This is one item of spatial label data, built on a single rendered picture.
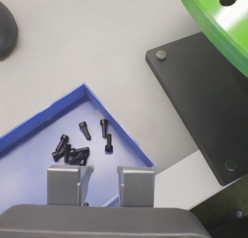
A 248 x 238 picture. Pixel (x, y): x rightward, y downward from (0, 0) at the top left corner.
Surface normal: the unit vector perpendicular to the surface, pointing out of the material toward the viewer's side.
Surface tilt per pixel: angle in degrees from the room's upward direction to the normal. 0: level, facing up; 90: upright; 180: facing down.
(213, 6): 24
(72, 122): 0
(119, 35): 0
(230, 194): 0
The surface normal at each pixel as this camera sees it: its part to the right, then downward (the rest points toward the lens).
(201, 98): 0.04, -0.45
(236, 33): -0.31, -0.21
